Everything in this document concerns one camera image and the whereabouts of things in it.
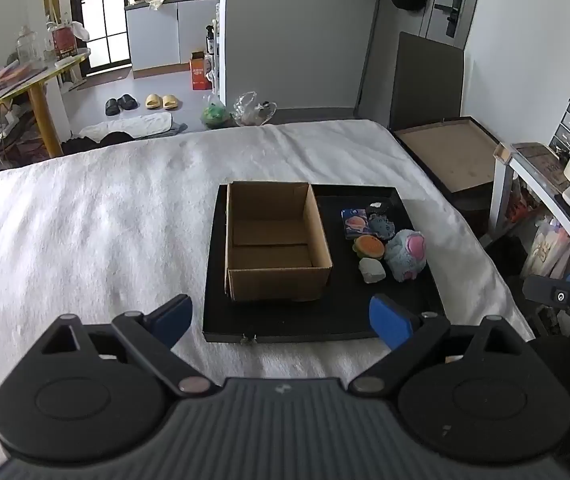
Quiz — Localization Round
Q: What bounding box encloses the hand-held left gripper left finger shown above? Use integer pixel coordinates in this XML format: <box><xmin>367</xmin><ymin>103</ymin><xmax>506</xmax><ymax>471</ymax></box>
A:
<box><xmin>38</xmin><ymin>294</ymin><xmax>221</xmax><ymax>401</ymax></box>

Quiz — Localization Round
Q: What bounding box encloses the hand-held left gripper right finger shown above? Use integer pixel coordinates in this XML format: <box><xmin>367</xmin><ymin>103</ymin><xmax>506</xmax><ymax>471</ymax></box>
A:
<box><xmin>347</xmin><ymin>294</ymin><xmax>533</xmax><ymax>398</ymax></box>

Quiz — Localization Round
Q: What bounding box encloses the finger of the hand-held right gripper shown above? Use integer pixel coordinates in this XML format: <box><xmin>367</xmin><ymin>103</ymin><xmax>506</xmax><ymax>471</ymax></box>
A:
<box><xmin>522</xmin><ymin>273</ymin><xmax>570</xmax><ymax>311</ymax></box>

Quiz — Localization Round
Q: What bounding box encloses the black tray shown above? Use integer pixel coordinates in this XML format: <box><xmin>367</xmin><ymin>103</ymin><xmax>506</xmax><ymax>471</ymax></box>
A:
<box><xmin>202</xmin><ymin>183</ymin><xmax>446</xmax><ymax>345</ymax></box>

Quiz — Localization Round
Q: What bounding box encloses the white cloth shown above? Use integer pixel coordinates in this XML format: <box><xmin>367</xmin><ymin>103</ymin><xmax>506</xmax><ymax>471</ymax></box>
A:
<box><xmin>358</xmin><ymin>257</ymin><xmax>386</xmax><ymax>285</ymax></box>

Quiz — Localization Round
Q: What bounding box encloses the blue and pink plush toy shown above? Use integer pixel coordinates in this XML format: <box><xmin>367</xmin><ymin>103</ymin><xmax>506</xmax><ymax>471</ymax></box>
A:
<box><xmin>383</xmin><ymin>229</ymin><xmax>427</xmax><ymax>282</ymax></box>

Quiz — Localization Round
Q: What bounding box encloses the orange and green squishy toy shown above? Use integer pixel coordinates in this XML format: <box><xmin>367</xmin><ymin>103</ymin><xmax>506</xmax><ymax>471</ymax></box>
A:
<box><xmin>353</xmin><ymin>235</ymin><xmax>386</xmax><ymax>260</ymax></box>

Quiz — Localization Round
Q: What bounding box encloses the blue planet print tissue pack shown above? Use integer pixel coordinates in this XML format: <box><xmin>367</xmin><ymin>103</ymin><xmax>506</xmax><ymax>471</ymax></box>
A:
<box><xmin>340</xmin><ymin>208</ymin><xmax>370</xmax><ymax>241</ymax></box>

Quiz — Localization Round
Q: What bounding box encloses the brown cardboard box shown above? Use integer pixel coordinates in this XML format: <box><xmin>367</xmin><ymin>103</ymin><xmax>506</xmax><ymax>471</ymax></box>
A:
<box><xmin>225</xmin><ymin>181</ymin><xmax>334</xmax><ymax>304</ymax></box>

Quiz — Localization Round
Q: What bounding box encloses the printed shopping bag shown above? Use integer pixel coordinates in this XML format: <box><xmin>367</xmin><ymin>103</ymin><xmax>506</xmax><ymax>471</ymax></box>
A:
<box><xmin>519</xmin><ymin>214</ymin><xmax>570</xmax><ymax>279</ymax></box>

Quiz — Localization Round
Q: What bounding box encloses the blue denim toy figure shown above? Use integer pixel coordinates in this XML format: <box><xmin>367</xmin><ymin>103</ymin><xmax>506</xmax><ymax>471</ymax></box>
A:
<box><xmin>367</xmin><ymin>201</ymin><xmax>397</xmax><ymax>239</ymax></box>

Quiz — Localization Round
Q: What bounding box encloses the framed brown board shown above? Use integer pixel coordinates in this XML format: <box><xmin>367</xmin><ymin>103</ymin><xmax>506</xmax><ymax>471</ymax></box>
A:
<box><xmin>392</xmin><ymin>116</ymin><xmax>504</xmax><ymax>197</ymax></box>

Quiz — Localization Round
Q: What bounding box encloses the black cloth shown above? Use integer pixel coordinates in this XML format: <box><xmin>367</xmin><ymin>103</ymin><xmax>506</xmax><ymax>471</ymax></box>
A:
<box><xmin>60</xmin><ymin>130</ymin><xmax>137</xmax><ymax>156</ymax></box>

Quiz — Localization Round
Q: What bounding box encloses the white floor towel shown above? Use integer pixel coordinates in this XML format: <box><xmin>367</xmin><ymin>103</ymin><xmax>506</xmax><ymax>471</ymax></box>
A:
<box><xmin>78</xmin><ymin>112</ymin><xmax>174</xmax><ymax>141</ymax></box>

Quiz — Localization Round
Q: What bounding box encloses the green bag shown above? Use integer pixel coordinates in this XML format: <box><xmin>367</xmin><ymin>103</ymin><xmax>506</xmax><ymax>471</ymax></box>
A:
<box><xmin>200</xmin><ymin>95</ymin><xmax>231</xmax><ymax>129</ymax></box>

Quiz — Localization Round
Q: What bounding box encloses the clear plastic bag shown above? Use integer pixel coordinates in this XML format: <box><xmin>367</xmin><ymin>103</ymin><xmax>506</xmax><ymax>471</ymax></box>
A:
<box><xmin>232</xmin><ymin>90</ymin><xmax>277</xmax><ymax>127</ymax></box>

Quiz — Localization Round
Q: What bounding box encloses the yellow round table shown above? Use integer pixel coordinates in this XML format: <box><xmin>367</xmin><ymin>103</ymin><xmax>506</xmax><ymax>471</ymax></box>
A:
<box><xmin>0</xmin><ymin>51</ymin><xmax>92</xmax><ymax>159</ymax></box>

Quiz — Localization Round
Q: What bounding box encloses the dark grey panel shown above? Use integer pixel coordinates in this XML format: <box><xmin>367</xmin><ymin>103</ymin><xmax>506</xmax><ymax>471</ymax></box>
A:
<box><xmin>388</xmin><ymin>31</ymin><xmax>466</xmax><ymax>131</ymax></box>

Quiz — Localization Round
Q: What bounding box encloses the red cardboard box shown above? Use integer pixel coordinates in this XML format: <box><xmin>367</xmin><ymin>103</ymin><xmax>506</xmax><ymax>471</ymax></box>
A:
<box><xmin>188</xmin><ymin>51</ymin><xmax>215</xmax><ymax>91</ymax></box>

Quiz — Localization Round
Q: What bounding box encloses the white kitchen cabinet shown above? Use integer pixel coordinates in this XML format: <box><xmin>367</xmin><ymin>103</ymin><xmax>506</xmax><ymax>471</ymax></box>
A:
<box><xmin>124</xmin><ymin>0</ymin><xmax>221</xmax><ymax>74</ymax></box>

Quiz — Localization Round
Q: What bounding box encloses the pile of plastic packets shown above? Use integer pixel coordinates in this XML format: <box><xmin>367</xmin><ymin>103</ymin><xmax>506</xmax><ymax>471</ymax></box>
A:
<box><xmin>0</xmin><ymin>61</ymin><xmax>49</xmax><ymax>97</ymax></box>

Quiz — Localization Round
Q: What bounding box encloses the red jar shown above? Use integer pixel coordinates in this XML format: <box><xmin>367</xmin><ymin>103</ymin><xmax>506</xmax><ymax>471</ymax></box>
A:
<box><xmin>49</xmin><ymin>21</ymin><xmax>78</xmax><ymax>59</ymax></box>

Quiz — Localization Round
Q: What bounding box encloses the black door lock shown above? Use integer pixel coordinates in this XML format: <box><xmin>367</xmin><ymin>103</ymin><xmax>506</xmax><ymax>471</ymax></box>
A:
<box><xmin>434</xmin><ymin>0</ymin><xmax>464</xmax><ymax>37</ymax></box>

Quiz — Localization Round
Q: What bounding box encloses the clear glass jar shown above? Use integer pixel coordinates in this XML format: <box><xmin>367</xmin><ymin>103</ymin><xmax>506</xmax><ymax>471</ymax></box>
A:
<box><xmin>15</xmin><ymin>25</ymin><xmax>42</xmax><ymax>64</ymax></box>

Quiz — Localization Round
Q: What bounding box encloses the black framed glass door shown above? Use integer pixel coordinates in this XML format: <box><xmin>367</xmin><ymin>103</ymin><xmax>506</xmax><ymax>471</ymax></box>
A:
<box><xmin>71</xmin><ymin>0</ymin><xmax>131</xmax><ymax>69</ymax></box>

